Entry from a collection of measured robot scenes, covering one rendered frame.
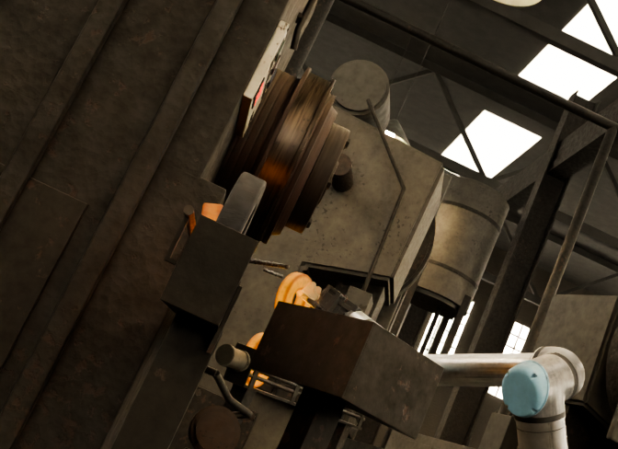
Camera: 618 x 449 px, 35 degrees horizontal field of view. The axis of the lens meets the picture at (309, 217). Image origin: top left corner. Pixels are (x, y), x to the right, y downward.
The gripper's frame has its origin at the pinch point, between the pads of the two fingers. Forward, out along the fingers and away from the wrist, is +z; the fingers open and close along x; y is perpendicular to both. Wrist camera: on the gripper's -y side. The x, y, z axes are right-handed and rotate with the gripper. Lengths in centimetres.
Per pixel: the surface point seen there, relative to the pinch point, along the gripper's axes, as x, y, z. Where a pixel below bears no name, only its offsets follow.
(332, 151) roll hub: 56, 29, -20
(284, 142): 69, 22, -18
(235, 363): 14.0, -25.7, -7.6
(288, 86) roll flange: 67, 35, -6
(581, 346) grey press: -315, 86, 31
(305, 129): 68, 28, -19
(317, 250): -184, 31, 128
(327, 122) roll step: 59, 34, -16
